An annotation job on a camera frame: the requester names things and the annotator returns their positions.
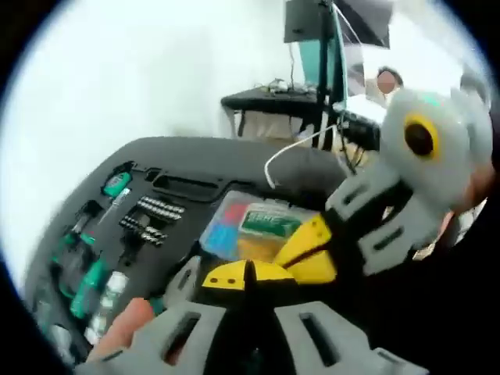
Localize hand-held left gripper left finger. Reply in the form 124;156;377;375
73;260;248;375

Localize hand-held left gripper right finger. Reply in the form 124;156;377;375
252;261;427;375

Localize green-handled screwdriver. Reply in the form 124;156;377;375
69;256;109;318

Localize grey pliers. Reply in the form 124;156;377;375
162;255;203;306

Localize set of screwdriver bits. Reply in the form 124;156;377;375
118;194;185;246

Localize clear test screwdriver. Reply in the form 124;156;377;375
96;187;132;227

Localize green tape measure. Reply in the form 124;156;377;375
101;170;133;197

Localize black toolbox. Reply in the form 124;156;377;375
23;136;348;368

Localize person's right hand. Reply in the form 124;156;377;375
438;166;491;243

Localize person's left hand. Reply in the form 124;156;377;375
87;296;156;360

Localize clear plastic parts box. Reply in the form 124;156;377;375
198;190;314;263

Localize black desk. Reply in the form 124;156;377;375
220;85;326;138

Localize teal panel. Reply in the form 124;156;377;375
298;6;349;105

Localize black monitor on stand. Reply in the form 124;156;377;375
284;0;334;44

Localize white cable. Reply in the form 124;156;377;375
263;123;341;189

